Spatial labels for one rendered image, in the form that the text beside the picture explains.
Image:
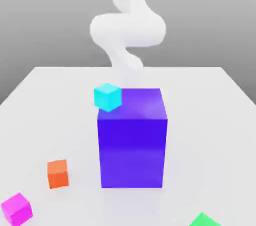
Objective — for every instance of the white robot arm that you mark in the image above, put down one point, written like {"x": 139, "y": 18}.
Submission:
{"x": 128, "y": 29}

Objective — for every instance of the small cyan cube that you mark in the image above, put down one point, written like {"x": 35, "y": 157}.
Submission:
{"x": 107, "y": 97}

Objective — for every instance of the small orange cube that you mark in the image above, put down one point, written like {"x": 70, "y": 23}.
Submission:
{"x": 58, "y": 174}

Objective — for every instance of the small green cube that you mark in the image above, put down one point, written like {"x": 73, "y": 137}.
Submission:
{"x": 203, "y": 221}

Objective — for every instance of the small magenta cube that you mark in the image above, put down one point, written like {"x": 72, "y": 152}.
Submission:
{"x": 17, "y": 210}

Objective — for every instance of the large purple box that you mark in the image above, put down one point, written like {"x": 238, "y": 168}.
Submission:
{"x": 132, "y": 149}

